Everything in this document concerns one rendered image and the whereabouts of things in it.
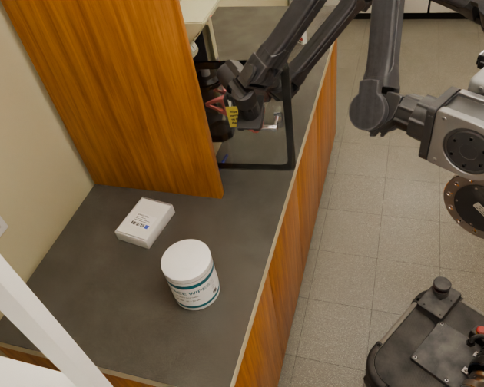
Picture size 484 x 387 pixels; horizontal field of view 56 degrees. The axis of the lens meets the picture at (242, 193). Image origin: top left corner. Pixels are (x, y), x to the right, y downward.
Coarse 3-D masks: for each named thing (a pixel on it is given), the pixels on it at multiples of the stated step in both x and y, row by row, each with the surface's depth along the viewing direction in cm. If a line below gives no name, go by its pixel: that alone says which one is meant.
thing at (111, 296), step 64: (320, 64) 200; (128, 192) 159; (256, 192) 150; (64, 256) 142; (128, 256) 138; (256, 256) 132; (0, 320) 129; (64, 320) 126; (128, 320) 123; (192, 320) 120; (192, 384) 108
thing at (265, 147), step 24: (216, 72) 126; (288, 72) 122; (216, 96) 132; (264, 96) 129; (288, 96) 127; (216, 120) 138; (264, 120) 135; (288, 120) 133; (216, 144) 146; (240, 144) 144; (264, 144) 142; (288, 144) 140; (240, 168) 151; (264, 168) 149; (288, 168) 147
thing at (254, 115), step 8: (256, 104) 118; (240, 112) 120; (248, 112) 118; (256, 112) 120; (240, 120) 123; (248, 120) 122; (256, 120) 122; (240, 128) 123; (248, 128) 122; (256, 128) 121
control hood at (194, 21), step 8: (184, 0) 126; (192, 0) 125; (200, 0) 124; (208, 0) 124; (216, 0) 123; (184, 8) 122; (192, 8) 121; (200, 8) 120; (208, 8) 120; (184, 16) 118; (192, 16) 118; (200, 16) 117; (208, 16) 117; (192, 24) 116; (200, 24) 115; (192, 32) 117; (192, 40) 119
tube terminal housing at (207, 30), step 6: (180, 0) 126; (210, 18) 148; (210, 24) 148; (204, 30) 151; (210, 30) 149; (204, 36) 152; (210, 36) 153; (192, 42) 137; (204, 42) 152; (210, 42) 155; (210, 48) 157; (216, 48) 155; (210, 54) 158; (216, 54) 156; (210, 60) 158; (216, 60) 157
